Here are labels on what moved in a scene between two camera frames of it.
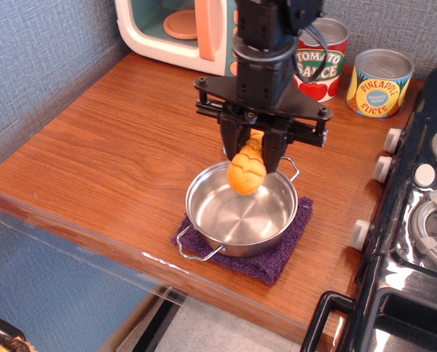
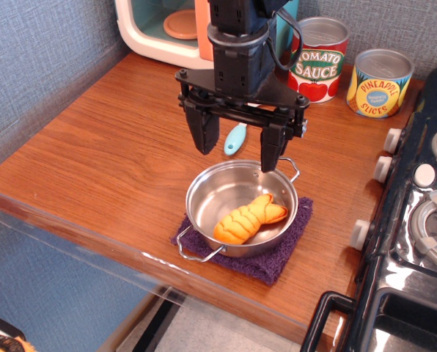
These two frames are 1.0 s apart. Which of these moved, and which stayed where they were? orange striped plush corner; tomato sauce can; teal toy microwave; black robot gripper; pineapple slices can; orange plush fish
Moved: black robot gripper; orange plush fish
Stayed: teal toy microwave; pineapple slices can; orange striped plush corner; tomato sauce can
